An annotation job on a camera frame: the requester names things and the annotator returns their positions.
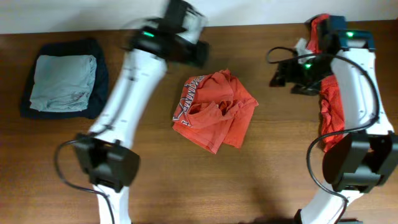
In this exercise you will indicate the folded dark navy garment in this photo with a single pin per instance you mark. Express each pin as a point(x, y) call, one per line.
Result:
point(99, 95)

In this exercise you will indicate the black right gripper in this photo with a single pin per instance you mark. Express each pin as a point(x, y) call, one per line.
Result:
point(286, 73)

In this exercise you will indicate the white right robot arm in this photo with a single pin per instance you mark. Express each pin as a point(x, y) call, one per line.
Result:
point(366, 155)

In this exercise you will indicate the red garment with white letters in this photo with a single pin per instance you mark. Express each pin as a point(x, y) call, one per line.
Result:
point(331, 106)

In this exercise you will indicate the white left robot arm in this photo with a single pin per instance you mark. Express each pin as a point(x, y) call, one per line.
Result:
point(105, 154)

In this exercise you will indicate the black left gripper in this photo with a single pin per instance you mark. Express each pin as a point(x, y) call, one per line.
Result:
point(195, 53)

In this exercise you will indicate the folded grey garment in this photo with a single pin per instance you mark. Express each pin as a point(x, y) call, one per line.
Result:
point(63, 84)

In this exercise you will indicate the orange t-shirt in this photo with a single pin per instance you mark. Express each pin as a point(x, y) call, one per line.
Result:
point(214, 109)

